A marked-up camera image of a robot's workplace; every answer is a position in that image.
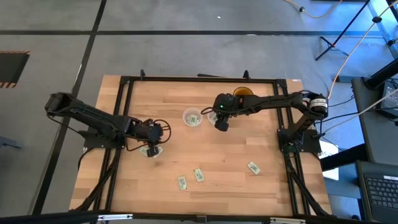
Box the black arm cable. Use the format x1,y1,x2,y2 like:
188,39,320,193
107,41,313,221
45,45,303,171
125,118,172,152
200,106,218,116

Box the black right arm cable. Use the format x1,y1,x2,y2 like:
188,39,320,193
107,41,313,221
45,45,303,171
200,106,218,116

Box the silver metal bracket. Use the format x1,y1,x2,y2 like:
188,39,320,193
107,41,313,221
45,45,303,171
269,217,307,224
98,213,134,222

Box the black striped floor mat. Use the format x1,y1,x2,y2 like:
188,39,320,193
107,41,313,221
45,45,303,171
0,50,31,89

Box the clear plastic bowl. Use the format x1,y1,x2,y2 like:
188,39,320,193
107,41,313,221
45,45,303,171
182,107,203,128
206,110,220,126

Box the black desk bar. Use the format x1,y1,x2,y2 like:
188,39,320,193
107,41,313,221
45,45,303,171
320,142,368,172

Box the white cable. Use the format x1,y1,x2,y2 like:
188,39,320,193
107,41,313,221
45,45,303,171
322,88,398,134

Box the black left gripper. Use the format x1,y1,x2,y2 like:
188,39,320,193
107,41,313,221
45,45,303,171
136,119,164,158

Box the black camera rig beam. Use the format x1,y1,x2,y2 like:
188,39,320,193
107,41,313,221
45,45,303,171
0,210,398,224

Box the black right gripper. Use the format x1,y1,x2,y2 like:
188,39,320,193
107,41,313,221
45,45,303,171
213,93,239,132

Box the black tripod stand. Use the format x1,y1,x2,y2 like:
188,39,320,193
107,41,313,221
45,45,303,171
315,0,373,62

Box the dark grey laptop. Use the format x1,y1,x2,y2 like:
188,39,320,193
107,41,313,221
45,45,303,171
355,160,398,223

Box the black monitor stand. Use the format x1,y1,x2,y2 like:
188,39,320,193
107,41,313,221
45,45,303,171
363,58,398,91

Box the grey floor object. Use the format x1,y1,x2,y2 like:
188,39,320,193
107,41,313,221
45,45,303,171
0,136,22,150

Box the grey metal stand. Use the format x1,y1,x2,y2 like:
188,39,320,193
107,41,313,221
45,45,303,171
366,0,398,60

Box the grey desk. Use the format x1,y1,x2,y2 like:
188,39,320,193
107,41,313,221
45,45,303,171
351,76,398,166

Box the black electronic box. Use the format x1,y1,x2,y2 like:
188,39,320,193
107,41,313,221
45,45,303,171
376,80,398,119

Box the black power cable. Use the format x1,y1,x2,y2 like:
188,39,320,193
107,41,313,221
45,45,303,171
313,107,383,134

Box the yellow extension cable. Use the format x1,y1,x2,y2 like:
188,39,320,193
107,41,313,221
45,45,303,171
284,0,343,19

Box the cream long cord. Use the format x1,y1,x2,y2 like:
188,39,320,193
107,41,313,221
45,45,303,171
327,0,398,100

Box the yellow ceramic mug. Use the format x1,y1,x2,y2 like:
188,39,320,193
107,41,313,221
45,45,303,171
233,86,254,98

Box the black aluminium table frame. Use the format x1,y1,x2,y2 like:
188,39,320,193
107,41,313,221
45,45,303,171
70,68,333,218

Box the white paper sheet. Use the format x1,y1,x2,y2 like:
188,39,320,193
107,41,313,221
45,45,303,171
318,139,340,181

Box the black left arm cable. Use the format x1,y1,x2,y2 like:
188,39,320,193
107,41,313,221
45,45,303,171
125,118,172,152

